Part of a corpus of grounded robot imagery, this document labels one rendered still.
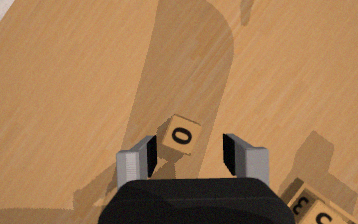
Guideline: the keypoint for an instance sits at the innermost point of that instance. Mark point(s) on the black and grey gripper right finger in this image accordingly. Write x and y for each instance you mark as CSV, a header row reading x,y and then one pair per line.
x,y
244,160

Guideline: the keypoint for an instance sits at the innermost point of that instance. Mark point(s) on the light wooden tray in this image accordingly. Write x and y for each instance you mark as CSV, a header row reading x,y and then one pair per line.
x,y
298,186

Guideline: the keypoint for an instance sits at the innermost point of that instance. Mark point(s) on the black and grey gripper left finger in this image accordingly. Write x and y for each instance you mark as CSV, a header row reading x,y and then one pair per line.
x,y
138,163

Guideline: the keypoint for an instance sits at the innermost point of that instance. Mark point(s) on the tan number cube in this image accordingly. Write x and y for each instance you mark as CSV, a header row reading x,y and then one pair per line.
x,y
182,134
308,209

